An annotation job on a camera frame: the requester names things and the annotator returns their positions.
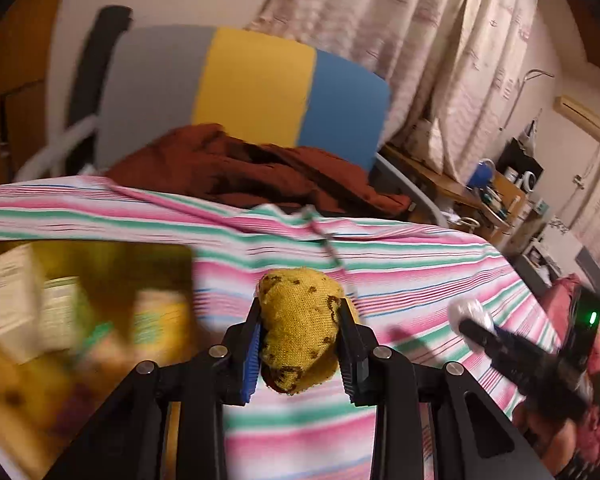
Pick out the wooden desk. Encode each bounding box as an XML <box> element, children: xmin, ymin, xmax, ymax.
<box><xmin>380</xmin><ymin>142</ymin><xmax>486</xmax><ymax>211</ymax></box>

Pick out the white air conditioner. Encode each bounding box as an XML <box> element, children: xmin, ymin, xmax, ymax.
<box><xmin>552</xmin><ymin>96</ymin><xmax>600</xmax><ymax>143</ymax></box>

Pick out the beige patterned curtain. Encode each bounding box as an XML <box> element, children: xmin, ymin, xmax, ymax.
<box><xmin>245</xmin><ymin>0</ymin><xmax>538</xmax><ymax>181</ymax></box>

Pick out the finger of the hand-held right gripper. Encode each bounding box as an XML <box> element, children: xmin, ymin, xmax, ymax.
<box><xmin>490</xmin><ymin>347</ymin><xmax>588</xmax><ymax>423</ymax></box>
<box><xmin>459</xmin><ymin>319</ymin><xmax>563</xmax><ymax>371</ymax></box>

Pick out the yellow sock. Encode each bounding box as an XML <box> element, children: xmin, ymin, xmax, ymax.
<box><xmin>256</xmin><ymin>267</ymin><xmax>361</xmax><ymax>395</ymax></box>

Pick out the rust brown cloth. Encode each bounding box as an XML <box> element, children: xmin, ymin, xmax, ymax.
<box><xmin>102</xmin><ymin>124</ymin><xmax>412</xmax><ymax>218</ymax></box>

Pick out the orange snack packet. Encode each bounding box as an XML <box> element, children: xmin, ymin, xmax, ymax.
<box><xmin>125</xmin><ymin>292</ymin><xmax>196</xmax><ymax>358</ymax></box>

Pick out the green and white box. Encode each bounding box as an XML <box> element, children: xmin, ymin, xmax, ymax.
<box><xmin>42</xmin><ymin>277</ymin><xmax>93</xmax><ymax>356</ymax></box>

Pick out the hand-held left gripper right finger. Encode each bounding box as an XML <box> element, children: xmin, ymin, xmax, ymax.
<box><xmin>336</xmin><ymin>302</ymin><xmax>556</xmax><ymax>480</ymax></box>

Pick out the wooden wardrobe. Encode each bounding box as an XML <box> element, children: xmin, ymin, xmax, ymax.
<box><xmin>0</xmin><ymin>0</ymin><xmax>76</xmax><ymax>191</ymax></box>

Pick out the clear plastic bag ball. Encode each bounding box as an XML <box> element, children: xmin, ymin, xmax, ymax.
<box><xmin>449</xmin><ymin>299</ymin><xmax>496</xmax><ymax>346</ymax></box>

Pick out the wooden box with packets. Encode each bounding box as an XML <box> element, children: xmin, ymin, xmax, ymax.
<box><xmin>0</xmin><ymin>240</ymin><xmax>198</xmax><ymax>480</ymax></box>

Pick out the pink green striped bed sheet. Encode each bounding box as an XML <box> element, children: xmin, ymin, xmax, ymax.
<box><xmin>0</xmin><ymin>176</ymin><xmax>576</xmax><ymax>480</ymax></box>

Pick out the white storage shelf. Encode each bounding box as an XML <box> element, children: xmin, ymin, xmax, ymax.
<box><xmin>522</xmin><ymin>235</ymin><xmax>588</xmax><ymax>291</ymax></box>

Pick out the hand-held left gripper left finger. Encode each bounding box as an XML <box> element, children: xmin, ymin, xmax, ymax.
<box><xmin>45</xmin><ymin>297</ymin><xmax>263</xmax><ymax>480</ymax></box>

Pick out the white paper leaflet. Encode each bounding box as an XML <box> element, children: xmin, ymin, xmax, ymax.
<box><xmin>0</xmin><ymin>246</ymin><xmax>46</xmax><ymax>356</ymax></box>

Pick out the black board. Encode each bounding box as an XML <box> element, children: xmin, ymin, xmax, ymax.
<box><xmin>495</xmin><ymin>137</ymin><xmax>543</xmax><ymax>186</ymax></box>

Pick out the grey yellow blue chair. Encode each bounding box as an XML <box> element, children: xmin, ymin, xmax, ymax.
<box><xmin>15</xmin><ymin>5</ymin><xmax>451</xmax><ymax>226</ymax></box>

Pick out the light wooden cabinet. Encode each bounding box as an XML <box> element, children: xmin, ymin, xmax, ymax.
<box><xmin>480</xmin><ymin>172</ymin><xmax>528</xmax><ymax>256</ymax></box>

